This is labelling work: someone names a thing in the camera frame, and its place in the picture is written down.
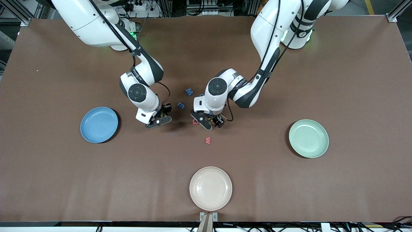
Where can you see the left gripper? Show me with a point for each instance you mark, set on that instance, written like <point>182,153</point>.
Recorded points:
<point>218,121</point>

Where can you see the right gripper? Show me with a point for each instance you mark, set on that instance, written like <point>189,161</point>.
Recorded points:
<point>166,109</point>

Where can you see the blue lowercase letter m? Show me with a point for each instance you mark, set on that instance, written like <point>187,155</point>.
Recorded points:
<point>181,105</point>

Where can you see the red lowercase letter w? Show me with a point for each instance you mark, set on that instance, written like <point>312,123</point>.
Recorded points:
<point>208,140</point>

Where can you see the blue uppercase letter M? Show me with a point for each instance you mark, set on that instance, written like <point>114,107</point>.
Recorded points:
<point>189,92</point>

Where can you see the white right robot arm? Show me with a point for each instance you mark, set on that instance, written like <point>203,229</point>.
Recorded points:
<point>96,25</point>

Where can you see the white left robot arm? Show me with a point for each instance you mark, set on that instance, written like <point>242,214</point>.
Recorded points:
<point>273,25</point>

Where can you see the beige plate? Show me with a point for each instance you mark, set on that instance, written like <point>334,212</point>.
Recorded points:
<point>210,188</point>

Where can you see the blue plate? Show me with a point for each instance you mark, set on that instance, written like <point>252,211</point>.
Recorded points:
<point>96,129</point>

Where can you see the green plate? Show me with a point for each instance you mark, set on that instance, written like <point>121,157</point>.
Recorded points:
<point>309,138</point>

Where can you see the white power strip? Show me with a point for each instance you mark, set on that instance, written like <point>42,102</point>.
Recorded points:
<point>145,6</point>

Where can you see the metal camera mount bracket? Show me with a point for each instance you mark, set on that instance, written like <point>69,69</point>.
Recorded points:
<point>208,222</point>

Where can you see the aluminium frame post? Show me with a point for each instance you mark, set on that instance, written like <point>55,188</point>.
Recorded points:
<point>394,16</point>
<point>19,14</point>

